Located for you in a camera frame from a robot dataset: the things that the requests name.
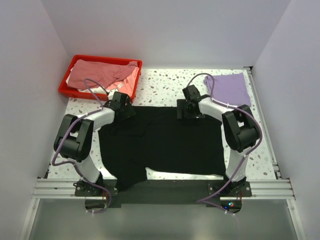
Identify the folded lavender t shirt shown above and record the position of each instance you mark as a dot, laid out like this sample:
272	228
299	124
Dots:
229	89

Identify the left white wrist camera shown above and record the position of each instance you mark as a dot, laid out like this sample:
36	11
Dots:
112	92

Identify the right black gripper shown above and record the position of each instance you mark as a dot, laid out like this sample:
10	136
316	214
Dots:
182	104

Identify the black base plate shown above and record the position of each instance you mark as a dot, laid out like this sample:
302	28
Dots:
150	192

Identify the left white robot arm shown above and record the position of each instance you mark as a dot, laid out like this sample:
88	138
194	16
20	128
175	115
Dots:
73	141

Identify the light pink t shirt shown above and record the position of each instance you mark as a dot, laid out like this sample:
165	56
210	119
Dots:
126	85

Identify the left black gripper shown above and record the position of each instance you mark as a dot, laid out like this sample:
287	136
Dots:
128	111

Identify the dusty pink t shirt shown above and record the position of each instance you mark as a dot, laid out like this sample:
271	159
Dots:
113	72

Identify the black t shirt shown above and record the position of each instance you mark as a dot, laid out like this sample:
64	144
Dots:
155	138

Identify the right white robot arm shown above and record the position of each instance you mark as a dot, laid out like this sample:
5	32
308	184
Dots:
242	132

